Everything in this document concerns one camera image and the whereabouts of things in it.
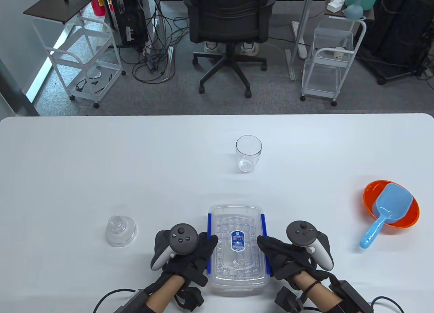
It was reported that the person's left forearm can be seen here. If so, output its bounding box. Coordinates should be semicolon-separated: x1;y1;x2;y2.
144;274;187;313

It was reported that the white desk leg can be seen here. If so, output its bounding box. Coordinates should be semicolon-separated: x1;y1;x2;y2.
285;0;323;81

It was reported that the black wrist sensor box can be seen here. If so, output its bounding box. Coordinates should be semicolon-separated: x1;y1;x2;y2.
117;289;150;313
328;280;371;313

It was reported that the clear container lid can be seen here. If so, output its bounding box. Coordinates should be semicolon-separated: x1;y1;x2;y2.
209;205;270;287

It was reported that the orange plastic bowl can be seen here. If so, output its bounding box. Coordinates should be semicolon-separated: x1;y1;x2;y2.
363;180;420;228

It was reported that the person's right forearm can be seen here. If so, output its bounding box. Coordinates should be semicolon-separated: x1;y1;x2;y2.
293;272;343;313

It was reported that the black left wrist sensor box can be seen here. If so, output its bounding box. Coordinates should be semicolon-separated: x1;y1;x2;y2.
117;289;150;313

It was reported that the brown side table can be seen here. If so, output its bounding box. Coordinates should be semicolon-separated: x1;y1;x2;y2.
324;0;375;21

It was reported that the clear plastic shaker lid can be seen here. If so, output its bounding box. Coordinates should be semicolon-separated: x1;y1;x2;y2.
105;215;138;248

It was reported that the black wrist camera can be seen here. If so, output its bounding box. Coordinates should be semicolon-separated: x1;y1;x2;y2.
174;287;205;313
274;287;304;313

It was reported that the person's right hand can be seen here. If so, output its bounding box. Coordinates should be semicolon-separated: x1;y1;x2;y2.
257;230;334;281

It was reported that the pile of ice cubes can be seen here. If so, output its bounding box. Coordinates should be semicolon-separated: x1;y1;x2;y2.
214;215;264;279

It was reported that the black computer tower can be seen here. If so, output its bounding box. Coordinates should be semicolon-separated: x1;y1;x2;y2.
109;0;150;53

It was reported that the person's left hand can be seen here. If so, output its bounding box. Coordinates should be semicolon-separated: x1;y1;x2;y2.
151;230;219;287

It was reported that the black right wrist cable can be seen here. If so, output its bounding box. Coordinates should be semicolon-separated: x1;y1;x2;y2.
370;295;405;313

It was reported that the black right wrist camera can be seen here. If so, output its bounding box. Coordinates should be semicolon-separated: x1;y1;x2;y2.
274;287;304;313

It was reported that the silver rail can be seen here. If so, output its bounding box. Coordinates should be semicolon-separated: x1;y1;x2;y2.
161;45;175;82

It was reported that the clear plastic shaker cup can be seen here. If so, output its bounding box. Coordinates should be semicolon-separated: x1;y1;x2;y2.
236;135;262;173

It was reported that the grey pillar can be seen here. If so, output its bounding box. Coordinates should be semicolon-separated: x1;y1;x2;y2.
0;60;40;117

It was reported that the white black controller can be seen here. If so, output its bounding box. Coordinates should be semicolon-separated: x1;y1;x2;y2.
286;220;334;271
151;223;199;271

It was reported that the dark brown board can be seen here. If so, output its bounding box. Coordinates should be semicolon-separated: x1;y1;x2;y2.
23;0;103;25

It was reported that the light blue vase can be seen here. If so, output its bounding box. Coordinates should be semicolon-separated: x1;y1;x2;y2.
343;0;364;20

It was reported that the blue plastic scoop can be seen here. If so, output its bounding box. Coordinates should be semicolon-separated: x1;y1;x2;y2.
359;183;414;249

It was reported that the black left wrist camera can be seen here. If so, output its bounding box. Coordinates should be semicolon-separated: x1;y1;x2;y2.
174;287;205;313

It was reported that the black covered equipment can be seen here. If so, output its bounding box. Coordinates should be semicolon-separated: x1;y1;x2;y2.
356;0;434;86

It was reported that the black office chair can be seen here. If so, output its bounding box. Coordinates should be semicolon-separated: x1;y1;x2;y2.
183;0;277;98

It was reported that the white power strip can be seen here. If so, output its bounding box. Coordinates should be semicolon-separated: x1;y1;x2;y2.
291;20;308;59

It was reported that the black right wrist sensor box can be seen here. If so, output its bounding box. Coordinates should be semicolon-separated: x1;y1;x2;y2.
328;280;371;313

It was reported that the bundle of black cables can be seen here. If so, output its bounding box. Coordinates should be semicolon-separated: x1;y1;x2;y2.
119;0;192;85

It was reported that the white wire cart with mug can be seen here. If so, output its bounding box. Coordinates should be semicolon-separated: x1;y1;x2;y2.
300;16;367;106

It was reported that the clear container with blue latches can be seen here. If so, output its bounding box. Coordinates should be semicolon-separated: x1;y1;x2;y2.
207;205;271;289

